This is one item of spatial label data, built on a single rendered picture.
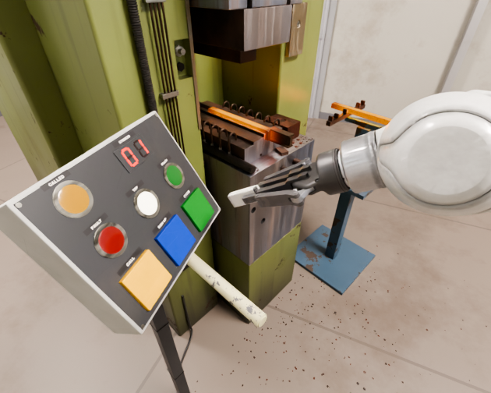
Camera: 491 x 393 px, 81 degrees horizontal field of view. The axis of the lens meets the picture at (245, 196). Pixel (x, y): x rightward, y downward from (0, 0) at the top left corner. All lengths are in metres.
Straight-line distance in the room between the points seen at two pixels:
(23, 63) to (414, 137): 1.12
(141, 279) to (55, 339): 1.34
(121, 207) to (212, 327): 1.18
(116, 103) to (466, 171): 0.73
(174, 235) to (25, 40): 0.82
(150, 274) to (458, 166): 0.46
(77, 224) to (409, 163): 0.43
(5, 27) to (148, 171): 0.72
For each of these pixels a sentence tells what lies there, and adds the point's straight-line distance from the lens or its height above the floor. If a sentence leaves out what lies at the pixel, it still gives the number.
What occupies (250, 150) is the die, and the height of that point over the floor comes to 0.97.
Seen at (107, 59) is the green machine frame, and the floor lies 1.28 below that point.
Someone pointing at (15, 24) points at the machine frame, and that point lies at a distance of 1.19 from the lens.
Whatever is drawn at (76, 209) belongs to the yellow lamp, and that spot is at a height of 1.15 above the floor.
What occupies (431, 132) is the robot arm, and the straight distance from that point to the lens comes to 0.26.
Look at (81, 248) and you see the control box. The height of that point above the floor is 1.11.
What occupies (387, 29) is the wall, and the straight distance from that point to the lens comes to 3.62.
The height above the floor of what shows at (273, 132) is 1.01.
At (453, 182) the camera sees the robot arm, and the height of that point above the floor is 1.31.
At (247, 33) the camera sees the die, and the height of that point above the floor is 1.31.
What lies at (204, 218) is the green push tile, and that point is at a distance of 0.66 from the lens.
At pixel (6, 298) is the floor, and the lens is 2.16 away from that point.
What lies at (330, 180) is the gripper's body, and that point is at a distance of 0.48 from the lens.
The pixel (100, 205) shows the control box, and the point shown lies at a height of 1.13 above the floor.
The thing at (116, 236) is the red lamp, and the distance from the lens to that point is 0.52.
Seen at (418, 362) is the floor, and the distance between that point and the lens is 1.74.
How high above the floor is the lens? 1.43
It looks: 38 degrees down
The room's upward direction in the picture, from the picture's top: straight up
